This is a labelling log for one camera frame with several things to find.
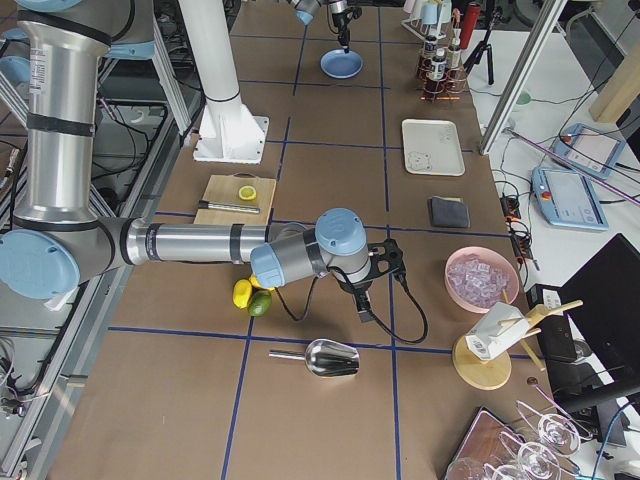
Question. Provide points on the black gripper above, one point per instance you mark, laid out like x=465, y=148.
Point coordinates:
x=338, y=10
x=353, y=287

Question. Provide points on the blue plastic plate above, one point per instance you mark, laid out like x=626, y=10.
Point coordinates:
x=339, y=64

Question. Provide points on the steel ice scoop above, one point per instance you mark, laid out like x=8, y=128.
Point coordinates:
x=325, y=358

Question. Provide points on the green lime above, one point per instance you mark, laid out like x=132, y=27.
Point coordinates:
x=259, y=303

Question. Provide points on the pink bowl of ice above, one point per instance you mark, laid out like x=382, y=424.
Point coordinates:
x=477, y=278

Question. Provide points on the yellow lemon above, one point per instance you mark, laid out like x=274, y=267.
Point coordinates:
x=256, y=284
x=242, y=293

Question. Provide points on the grey folded cloth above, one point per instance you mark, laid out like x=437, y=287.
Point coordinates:
x=449, y=213

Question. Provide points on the wooden cup stand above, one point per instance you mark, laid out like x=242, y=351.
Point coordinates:
x=493, y=374

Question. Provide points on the white paper cup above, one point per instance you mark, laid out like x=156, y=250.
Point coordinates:
x=499, y=329

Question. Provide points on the cream bear tray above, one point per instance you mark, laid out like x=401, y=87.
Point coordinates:
x=431, y=147

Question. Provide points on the lemon half slice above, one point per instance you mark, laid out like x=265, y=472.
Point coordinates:
x=247, y=193

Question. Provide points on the wooden cutting board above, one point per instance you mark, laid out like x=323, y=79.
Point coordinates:
x=224, y=189

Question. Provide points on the steel knife sharpener rod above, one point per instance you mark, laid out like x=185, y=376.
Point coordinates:
x=210, y=205

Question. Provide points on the wine glass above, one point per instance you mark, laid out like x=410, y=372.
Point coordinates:
x=535, y=459
x=556, y=431

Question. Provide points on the blue teach pendant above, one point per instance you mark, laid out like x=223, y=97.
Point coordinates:
x=590, y=149
x=567, y=199

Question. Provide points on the black monitor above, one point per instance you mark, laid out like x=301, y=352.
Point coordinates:
x=608, y=286

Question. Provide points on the copper wire bottle rack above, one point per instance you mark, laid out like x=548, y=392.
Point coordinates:
x=455, y=84

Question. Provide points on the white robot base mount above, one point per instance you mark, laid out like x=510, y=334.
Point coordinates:
x=228, y=131

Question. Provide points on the aluminium frame post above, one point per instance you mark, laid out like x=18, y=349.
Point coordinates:
x=525, y=63

